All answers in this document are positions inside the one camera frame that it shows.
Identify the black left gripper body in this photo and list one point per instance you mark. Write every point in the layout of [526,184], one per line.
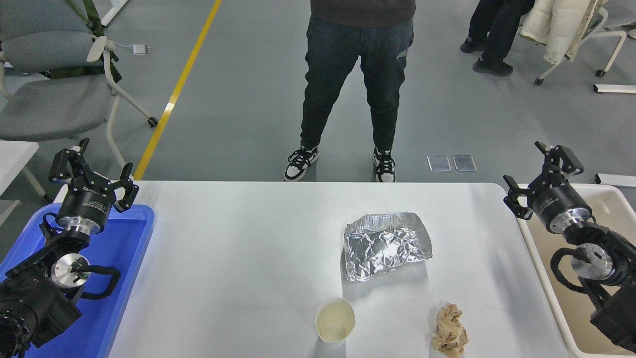
[87,204]

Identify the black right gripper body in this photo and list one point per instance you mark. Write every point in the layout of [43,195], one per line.
[556,204]

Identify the silver foil tray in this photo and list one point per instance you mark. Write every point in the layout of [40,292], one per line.
[382,248]

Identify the tan paper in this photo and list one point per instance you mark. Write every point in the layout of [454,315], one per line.
[449,330]

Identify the cream paper cup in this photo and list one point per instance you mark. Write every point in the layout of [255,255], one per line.
[335,323]

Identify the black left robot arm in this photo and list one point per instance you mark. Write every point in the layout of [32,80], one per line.
[35,298]

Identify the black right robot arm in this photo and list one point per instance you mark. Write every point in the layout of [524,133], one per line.
[616,308]

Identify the small white side table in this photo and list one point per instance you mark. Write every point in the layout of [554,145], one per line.
[15,159]

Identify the white floor bar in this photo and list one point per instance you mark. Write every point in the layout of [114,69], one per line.
[616,180]
[616,88]

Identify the large pale plastic bin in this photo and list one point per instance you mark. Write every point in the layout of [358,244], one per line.
[611,209]

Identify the grey office chair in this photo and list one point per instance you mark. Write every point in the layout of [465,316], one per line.
[49,104]

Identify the blue plastic tray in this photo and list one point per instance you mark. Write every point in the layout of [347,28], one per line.
[124,258]

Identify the silver floor plate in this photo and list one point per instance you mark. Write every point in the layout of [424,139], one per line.
[464,162]
[439,163]

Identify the cream padded coat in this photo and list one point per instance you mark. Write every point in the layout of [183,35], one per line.
[556,25]

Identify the white power adapter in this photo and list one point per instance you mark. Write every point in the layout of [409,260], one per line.
[140,48]

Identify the person with black shoes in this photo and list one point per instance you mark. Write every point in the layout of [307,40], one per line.
[497,30]

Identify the white desk leg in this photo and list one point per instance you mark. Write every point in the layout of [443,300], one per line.
[117,7]

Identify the person with black-white shoes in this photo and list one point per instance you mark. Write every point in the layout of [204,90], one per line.
[333,59]

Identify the white frame chair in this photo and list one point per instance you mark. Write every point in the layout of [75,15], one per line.
[621,12]

